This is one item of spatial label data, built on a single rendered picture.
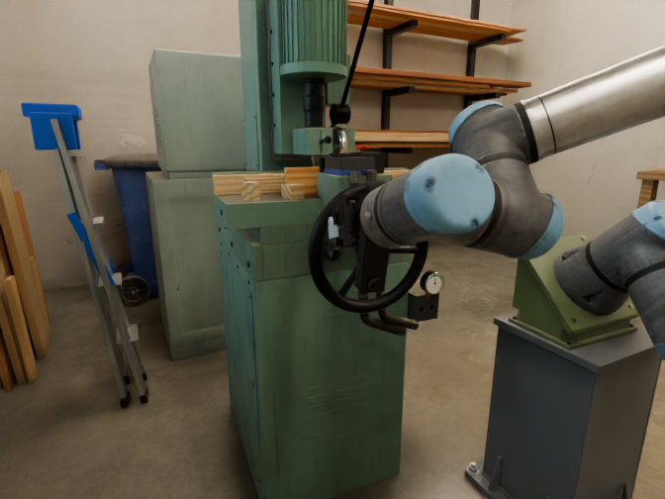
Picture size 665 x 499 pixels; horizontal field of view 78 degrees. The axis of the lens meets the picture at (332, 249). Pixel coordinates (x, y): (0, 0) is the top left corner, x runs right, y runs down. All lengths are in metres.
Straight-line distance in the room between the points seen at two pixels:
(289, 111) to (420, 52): 3.23
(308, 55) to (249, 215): 0.42
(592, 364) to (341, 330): 0.59
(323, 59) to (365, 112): 2.90
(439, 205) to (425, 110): 3.94
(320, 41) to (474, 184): 0.72
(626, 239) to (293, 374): 0.85
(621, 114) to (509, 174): 0.16
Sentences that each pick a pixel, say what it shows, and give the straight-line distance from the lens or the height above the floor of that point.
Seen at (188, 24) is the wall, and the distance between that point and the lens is 3.57.
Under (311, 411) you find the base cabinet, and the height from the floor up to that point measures 0.32.
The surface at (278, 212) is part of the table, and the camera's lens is 0.98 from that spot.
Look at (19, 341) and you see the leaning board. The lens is 2.26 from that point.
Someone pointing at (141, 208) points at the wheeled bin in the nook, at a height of 0.64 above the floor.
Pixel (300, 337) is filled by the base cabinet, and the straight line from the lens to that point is 1.09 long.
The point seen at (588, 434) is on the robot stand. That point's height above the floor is 0.36.
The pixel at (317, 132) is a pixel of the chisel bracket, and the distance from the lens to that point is 1.12.
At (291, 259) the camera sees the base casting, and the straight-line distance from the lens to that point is 1.02.
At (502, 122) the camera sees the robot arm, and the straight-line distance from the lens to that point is 0.63.
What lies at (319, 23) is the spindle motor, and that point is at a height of 1.31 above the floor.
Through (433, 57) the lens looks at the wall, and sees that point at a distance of 4.49.
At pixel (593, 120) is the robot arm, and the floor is 1.06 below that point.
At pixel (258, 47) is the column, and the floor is 1.30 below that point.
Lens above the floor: 1.03
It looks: 14 degrees down
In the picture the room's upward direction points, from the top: straight up
